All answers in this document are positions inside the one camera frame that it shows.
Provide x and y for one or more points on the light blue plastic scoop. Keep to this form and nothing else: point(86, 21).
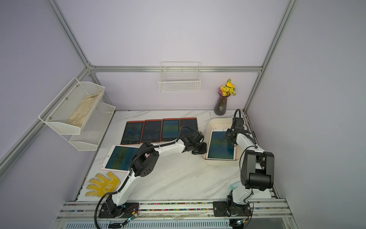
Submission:
point(235, 185)

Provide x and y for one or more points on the cream plastic storage box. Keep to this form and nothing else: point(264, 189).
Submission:
point(221, 123)

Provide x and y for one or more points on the aluminium frame rails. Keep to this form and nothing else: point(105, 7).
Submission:
point(17, 151)

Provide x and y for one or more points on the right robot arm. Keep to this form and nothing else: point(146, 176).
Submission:
point(256, 167)

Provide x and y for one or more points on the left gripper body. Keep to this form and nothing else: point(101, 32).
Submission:
point(199, 149)

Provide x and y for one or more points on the beige cloth in shelf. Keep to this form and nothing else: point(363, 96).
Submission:
point(80, 114)

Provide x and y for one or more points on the yellow flower bouquet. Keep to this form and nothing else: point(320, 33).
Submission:
point(227, 90)

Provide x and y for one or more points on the red writing tablet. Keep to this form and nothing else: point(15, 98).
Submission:
point(152, 131)
point(189, 126)
point(170, 129)
point(132, 133)

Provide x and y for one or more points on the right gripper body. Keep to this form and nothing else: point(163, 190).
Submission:
point(228, 135)

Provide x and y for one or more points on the yellow knit glove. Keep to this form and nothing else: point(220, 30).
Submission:
point(101, 184)

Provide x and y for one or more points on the pink writing tablet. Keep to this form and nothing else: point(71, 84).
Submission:
point(219, 148)
point(119, 158)

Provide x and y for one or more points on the white mesh wall shelf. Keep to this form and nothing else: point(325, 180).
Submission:
point(56, 114)

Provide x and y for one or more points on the dark glass vase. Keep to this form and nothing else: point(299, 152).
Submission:
point(220, 108)

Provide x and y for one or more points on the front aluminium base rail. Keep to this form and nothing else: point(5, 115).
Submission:
point(183, 214)

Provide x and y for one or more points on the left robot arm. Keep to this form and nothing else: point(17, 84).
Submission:
point(143, 163)

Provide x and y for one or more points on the white wire wall basket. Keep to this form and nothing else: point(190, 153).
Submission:
point(179, 78)

